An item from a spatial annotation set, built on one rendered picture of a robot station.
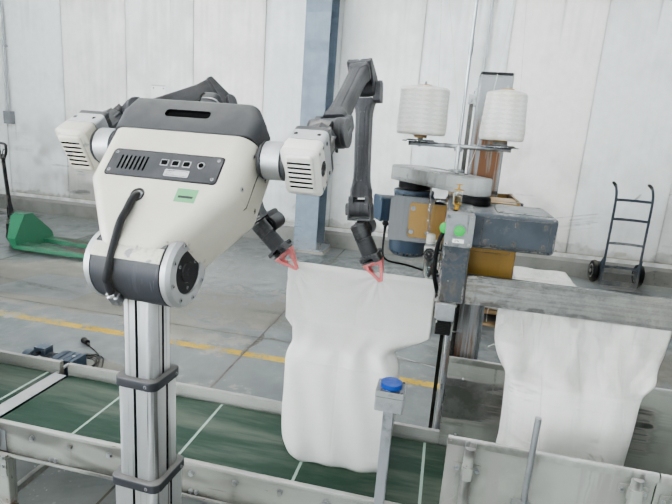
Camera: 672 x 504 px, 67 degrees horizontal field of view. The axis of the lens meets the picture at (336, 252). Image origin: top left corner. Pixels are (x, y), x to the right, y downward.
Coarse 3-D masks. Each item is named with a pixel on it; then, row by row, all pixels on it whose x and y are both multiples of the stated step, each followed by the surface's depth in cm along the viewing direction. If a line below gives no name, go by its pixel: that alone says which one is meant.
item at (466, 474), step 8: (472, 448) 137; (464, 456) 138; (472, 456) 137; (464, 464) 138; (472, 464) 138; (464, 472) 138; (472, 472) 138; (464, 480) 138; (632, 480) 130; (640, 480) 129; (464, 488) 139; (632, 488) 130; (640, 488) 129; (464, 496) 140; (632, 496) 129; (640, 496) 129
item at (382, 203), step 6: (378, 198) 188; (384, 198) 184; (390, 198) 185; (378, 204) 188; (384, 204) 185; (378, 210) 188; (384, 210) 185; (378, 216) 188; (384, 216) 186; (384, 222) 190
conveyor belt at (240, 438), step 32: (64, 384) 220; (96, 384) 222; (32, 416) 196; (64, 416) 197; (96, 416) 199; (192, 416) 203; (224, 416) 205; (256, 416) 207; (192, 448) 183; (224, 448) 185; (256, 448) 186; (416, 448) 193; (320, 480) 172; (352, 480) 173; (416, 480) 175
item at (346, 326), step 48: (288, 288) 176; (336, 288) 172; (384, 288) 168; (432, 288) 165; (336, 336) 172; (384, 336) 171; (288, 384) 175; (336, 384) 170; (288, 432) 179; (336, 432) 174
